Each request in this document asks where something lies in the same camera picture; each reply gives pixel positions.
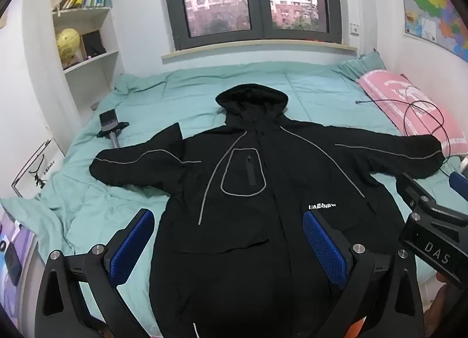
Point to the black hooded jacket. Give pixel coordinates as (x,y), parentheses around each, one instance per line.
(256,235)

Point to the purple cloth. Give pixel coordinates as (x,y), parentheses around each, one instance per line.
(18,232)

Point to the pink pillow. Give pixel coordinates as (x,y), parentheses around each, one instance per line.
(387,96)

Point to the teal bed blanket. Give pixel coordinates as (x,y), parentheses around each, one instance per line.
(310,96)

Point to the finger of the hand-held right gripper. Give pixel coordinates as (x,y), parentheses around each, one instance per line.
(460,184)
(413,190)

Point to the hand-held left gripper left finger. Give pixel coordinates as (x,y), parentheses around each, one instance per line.
(129,246)

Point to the white bookshelf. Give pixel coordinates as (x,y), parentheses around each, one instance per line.
(91,13)

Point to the yellow globe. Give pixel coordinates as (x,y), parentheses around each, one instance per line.
(67,43)

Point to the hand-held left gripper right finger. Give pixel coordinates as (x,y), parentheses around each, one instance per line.
(325,246)

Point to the white wall socket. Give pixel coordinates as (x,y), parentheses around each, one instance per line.
(354,29)

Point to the teal pillow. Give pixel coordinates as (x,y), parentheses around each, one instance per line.
(360,65)

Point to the dark flat device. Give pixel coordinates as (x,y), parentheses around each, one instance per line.
(14,265)

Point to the white drawing poster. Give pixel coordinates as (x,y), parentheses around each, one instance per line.
(31,166)

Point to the wooden windowsill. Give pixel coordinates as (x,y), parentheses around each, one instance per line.
(256,53)

